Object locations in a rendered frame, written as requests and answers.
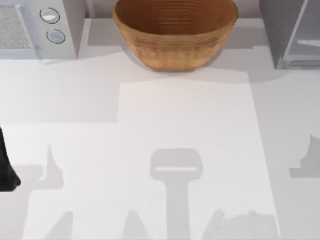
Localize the pale microwave oven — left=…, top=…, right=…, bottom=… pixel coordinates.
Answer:
left=0, top=0, right=89, bottom=61

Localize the brown woven basket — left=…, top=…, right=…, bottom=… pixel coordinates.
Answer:
left=112, top=0, right=239, bottom=73

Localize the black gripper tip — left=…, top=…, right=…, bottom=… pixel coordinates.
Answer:
left=0, top=126, right=22, bottom=193

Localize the round microwave knob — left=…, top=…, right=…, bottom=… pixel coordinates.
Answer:
left=46, top=28, right=67, bottom=45
left=39, top=7, right=61, bottom=25

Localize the grey cabinet with dark inside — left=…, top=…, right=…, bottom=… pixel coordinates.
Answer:
left=259, top=0, right=320, bottom=71

